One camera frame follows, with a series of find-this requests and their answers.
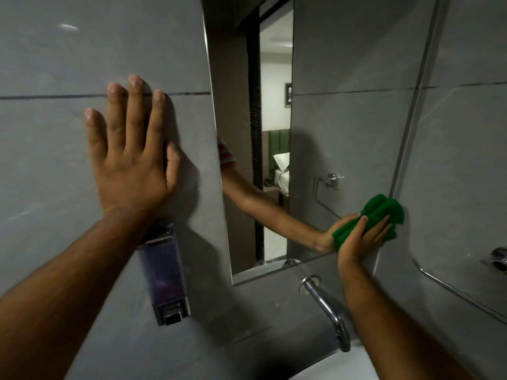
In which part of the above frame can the person's left hand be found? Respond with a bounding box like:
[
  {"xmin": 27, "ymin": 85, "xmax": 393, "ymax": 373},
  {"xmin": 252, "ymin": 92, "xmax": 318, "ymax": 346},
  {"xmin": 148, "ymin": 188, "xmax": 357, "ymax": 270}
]
[{"xmin": 84, "ymin": 74, "xmax": 182, "ymax": 219}]

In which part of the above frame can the person's right hand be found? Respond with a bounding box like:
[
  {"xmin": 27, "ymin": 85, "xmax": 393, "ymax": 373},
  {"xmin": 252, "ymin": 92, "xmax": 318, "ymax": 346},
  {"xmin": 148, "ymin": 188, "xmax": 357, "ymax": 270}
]
[{"xmin": 337, "ymin": 214, "xmax": 393, "ymax": 270}]

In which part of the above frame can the green cleaning cloth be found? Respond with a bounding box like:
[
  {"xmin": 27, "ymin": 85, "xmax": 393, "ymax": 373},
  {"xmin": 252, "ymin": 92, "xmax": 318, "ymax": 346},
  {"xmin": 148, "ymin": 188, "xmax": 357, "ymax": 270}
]
[{"xmin": 332, "ymin": 193, "xmax": 406, "ymax": 252}]

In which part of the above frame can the frameless wall mirror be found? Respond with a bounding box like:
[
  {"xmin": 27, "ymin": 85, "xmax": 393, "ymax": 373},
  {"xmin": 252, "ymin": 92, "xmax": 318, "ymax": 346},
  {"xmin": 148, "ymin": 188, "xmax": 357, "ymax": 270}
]
[{"xmin": 201, "ymin": 0, "xmax": 440, "ymax": 288}]

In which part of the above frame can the person's right forearm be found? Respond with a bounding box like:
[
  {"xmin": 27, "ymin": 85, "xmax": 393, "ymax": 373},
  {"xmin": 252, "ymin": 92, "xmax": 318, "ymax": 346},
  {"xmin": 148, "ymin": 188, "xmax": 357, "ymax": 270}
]
[{"xmin": 339, "ymin": 259, "xmax": 481, "ymax": 380}]

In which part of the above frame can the person's left forearm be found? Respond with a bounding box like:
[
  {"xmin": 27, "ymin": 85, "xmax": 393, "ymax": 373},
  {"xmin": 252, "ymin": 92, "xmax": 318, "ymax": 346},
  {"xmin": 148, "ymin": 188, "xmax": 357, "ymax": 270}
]
[{"xmin": 0, "ymin": 209, "xmax": 159, "ymax": 380}]

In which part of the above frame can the chrome wall faucet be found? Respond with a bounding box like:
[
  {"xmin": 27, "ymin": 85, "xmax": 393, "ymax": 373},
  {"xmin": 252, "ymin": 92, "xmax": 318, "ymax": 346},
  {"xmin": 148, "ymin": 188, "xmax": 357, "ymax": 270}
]
[{"xmin": 298, "ymin": 274, "xmax": 352, "ymax": 353}]

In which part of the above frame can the wall soap dispenser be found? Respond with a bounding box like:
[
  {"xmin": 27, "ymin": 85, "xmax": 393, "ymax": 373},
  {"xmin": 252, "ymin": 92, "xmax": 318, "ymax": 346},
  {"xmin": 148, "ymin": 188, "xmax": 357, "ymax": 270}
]
[{"xmin": 136, "ymin": 219, "xmax": 192, "ymax": 327}]

